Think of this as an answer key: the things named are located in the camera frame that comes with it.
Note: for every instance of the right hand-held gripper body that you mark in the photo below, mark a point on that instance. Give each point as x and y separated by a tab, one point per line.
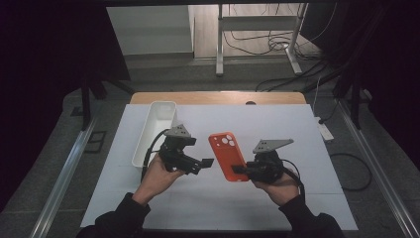
267	165

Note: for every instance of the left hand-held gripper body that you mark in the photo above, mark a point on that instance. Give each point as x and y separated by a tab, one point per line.
176	148

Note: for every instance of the orange phone case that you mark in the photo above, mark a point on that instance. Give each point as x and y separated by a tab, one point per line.
228	158

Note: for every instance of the person's right hand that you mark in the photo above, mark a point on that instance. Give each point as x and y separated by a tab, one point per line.
280	191

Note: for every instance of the person's left hand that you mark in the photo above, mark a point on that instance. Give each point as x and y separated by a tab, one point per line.
157	181

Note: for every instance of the white plastic bin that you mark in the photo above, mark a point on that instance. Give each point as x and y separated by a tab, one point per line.
158	125

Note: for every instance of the white table mat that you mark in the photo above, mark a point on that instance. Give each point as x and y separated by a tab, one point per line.
231	205

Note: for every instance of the wooden table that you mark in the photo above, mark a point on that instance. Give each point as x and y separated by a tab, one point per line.
198	98

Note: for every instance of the white power strip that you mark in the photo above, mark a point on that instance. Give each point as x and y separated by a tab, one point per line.
325	129

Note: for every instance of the black stand leg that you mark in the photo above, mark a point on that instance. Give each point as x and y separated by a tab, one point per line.
86	105

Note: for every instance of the white cabinet panel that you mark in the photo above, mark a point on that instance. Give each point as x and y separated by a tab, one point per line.
148	29

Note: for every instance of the black curtain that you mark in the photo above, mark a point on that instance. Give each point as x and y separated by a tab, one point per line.
43	82
389	66

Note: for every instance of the white metal desk frame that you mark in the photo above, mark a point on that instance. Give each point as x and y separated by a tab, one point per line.
219	49

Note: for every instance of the aluminium floor rail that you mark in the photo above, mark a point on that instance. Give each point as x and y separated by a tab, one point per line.
379	172
62	178

